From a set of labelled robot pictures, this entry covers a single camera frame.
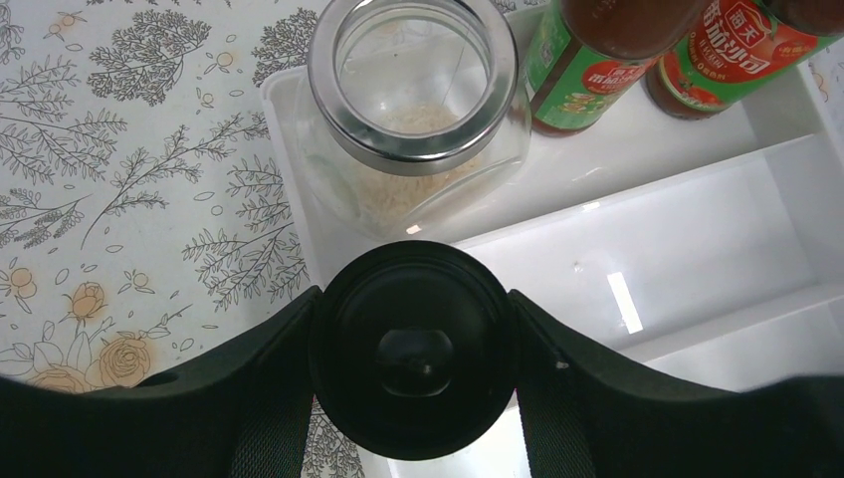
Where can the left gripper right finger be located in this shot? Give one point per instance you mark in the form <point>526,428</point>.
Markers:
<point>589,411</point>

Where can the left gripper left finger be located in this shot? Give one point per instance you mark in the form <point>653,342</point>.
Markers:
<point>241,409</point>

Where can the black cap white bean jar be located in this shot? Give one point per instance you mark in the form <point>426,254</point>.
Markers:
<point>414,350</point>

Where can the white plastic organizer tray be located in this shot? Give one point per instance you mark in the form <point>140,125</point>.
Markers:
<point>710,250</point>

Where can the clear glass jar metal rim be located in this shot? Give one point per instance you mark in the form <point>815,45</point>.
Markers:
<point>410,112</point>

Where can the green label sauce bottle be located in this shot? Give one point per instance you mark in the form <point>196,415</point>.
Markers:
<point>586,54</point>

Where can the red label sauce bottle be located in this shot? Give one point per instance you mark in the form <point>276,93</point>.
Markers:
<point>735,48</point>

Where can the floral table mat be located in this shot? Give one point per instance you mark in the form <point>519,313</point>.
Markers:
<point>152,208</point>

